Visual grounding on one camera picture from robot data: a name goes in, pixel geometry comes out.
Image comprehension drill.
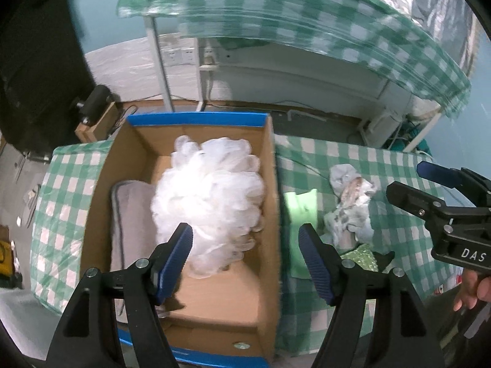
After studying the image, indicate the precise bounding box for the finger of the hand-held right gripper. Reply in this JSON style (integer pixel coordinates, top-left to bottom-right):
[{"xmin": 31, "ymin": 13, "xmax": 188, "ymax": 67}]
[
  {"xmin": 386, "ymin": 181, "xmax": 455, "ymax": 234},
  {"xmin": 416, "ymin": 161, "xmax": 491, "ymax": 207}
]

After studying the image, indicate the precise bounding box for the silver foil curtain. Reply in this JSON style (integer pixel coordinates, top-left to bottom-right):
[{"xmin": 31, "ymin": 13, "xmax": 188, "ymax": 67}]
[{"xmin": 334, "ymin": 0, "xmax": 481, "ymax": 79}]

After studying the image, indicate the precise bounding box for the black cylindrical device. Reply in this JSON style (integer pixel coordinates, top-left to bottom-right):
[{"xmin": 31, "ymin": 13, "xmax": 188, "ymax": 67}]
[{"xmin": 77, "ymin": 85, "xmax": 114, "ymax": 124}]

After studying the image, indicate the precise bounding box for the large black object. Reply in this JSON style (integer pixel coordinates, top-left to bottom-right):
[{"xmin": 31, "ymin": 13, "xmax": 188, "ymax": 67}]
[{"xmin": 0, "ymin": 0, "xmax": 97, "ymax": 159}]

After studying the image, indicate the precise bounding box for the cardboard box with blue rim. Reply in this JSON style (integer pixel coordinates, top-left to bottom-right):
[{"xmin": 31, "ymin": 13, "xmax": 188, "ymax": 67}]
[{"xmin": 79, "ymin": 112, "xmax": 282, "ymax": 367}]

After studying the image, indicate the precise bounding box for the teal bag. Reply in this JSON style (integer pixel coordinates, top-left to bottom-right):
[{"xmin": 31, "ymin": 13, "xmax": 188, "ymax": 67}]
[{"xmin": 397, "ymin": 121, "xmax": 432, "ymax": 156}]

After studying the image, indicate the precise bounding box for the person's right hand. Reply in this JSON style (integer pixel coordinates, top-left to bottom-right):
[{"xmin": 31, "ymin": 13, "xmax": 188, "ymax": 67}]
[{"xmin": 453, "ymin": 266, "xmax": 491, "ymax": 312}]

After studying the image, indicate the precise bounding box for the yellow box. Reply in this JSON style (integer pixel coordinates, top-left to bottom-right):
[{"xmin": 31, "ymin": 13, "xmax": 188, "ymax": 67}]
[{"xmin": 0, "ymin": 225, "xmax": 21, "ymax": 278}]

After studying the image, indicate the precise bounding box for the green checkered tablecloth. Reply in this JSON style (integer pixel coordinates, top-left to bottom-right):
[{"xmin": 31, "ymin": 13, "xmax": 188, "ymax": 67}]
[{"xmin": 30, "ymin": 133, "xmax": 458, "ymax": 355}]

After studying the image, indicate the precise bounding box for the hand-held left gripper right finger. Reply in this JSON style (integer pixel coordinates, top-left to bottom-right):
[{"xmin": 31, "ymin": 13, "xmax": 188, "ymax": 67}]
[{"xmin": 298, "ymin": 223, "xmax": 447, "ymax": 368}]

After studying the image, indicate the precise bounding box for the green sequin pouch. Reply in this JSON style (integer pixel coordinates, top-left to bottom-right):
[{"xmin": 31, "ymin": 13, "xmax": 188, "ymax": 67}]
[{"xmin": 339, "ymin": 246, "xmax": 380, "ymax": 274}]

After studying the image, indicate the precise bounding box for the white patterned cloth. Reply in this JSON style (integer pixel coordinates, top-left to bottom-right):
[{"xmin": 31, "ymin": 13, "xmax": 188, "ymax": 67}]
[{"xmin": 324, "ymin": 178, "xmax": 381, "ymax": 248}]

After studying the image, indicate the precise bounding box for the white mesh bath pouf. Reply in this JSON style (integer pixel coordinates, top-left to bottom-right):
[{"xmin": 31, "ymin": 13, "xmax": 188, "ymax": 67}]
[{"xmin": 150, "ymin": 135, "xmax": 266, "ymax": 279}]

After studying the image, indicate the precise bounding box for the light green cloth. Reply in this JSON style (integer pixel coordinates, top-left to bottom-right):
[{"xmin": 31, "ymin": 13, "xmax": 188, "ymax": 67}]
[{"xmin": 284, "ymin": 189, "xmax": 319, "ymax": 278}]

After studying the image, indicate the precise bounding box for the white wall socket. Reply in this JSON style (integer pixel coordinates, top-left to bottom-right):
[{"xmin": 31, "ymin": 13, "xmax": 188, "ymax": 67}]
[{"xmin": 164, "ymin": 46, "xmax": 197, "ymax": 67}]

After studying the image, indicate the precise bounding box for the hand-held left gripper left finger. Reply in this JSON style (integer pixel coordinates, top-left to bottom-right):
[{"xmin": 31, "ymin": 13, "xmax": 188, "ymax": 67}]
[{"xmin": 45, "ymin": 222, "xmax": 194, "ymax": 368}]

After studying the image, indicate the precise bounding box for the grey folded towel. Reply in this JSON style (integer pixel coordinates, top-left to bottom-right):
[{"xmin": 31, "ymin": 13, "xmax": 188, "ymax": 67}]
[{"xmin": 110, "ymin": 180, "xmax": 162, "ymax": 274}]

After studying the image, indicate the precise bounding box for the small wooden box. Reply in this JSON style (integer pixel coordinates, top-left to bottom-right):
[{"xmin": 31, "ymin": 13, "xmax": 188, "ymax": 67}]
[{"xmin": 75, "ymin": 102, "xmax": 128, "ymax": 143}]

